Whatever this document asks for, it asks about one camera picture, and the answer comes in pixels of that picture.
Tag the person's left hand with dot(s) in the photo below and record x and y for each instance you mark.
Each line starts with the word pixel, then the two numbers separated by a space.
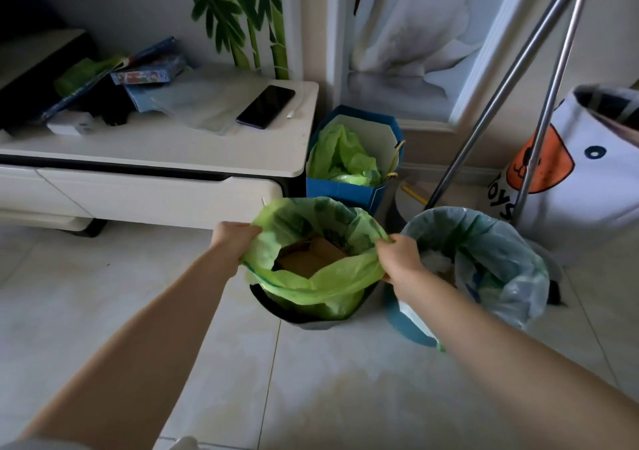
pixel 230 241

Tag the person's right hand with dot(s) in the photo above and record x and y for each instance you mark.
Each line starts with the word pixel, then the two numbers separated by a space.
pixel 399 260

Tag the person's right fingers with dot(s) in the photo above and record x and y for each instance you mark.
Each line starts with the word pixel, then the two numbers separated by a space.
pixel 383 260

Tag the person's left fingers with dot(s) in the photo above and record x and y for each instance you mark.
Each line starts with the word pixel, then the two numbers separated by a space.
pixel 249 237

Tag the green plastic trash bag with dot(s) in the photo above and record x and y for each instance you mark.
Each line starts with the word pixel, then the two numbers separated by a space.
pixel 324 275

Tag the person's right forearm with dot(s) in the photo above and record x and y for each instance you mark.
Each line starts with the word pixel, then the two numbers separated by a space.
pixel 519 370

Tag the person's left forearm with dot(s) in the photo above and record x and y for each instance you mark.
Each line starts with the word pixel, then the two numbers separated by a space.
pixel 125 355

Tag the brown cardboard piece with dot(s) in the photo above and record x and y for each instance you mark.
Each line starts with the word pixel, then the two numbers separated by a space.
pixel 307 259

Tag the blue trash bin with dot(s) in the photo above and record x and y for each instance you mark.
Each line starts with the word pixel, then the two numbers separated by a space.
pixel 407 322

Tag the black trash bin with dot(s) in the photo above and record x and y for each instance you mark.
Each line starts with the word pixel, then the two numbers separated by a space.
pixel 294 315

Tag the blue paper gift bag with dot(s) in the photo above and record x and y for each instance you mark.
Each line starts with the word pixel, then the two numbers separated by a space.
pixel 349 165

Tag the crumpled green plastic bag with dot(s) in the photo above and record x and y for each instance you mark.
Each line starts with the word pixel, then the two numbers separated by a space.
pixel 344 159

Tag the translucent grey trash bag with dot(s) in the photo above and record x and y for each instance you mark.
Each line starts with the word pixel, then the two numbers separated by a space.
pixel 491 262

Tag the white low cabinet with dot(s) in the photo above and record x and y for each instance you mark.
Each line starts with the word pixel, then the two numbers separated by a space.
pixel 149 165

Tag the black smartphone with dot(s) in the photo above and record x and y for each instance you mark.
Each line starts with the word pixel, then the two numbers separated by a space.
pixel 265 106

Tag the clear plastic sheet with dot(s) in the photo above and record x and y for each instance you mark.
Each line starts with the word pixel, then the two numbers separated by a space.
pixel 219 100

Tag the colourful picture book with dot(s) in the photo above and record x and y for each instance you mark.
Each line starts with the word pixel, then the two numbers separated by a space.
pixel 149 71

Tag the white toy storage bag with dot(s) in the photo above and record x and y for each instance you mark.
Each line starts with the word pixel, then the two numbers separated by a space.
pixel 574 175

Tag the small white box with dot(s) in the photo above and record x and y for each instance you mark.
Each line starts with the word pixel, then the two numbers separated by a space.
pixel 72 123

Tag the metal drying rack legs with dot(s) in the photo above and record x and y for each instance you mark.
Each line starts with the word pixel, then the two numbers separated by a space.
pixel 524 85

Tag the green plastic pouch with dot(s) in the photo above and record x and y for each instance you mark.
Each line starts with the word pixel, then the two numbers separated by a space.
pixel 82 75

